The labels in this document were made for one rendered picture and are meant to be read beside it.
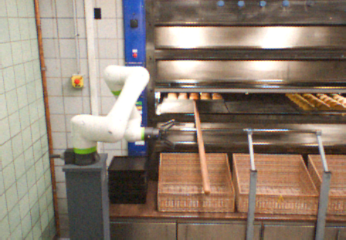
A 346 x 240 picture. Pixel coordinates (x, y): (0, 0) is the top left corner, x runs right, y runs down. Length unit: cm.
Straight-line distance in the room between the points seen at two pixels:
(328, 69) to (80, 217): 211
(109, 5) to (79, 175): 142
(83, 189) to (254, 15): 178
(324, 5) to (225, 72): 87
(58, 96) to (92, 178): 126
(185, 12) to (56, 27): 100
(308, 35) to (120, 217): 194
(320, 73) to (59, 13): 206
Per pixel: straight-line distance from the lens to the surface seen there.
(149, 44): 282
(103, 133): 179
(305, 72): 298
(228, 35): 283
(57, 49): 298
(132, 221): 270
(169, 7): 282
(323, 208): 270
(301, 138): 311
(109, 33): 286
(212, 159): 299
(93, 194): 196
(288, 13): 292
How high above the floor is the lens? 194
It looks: 15 degrees down
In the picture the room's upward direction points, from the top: straight up
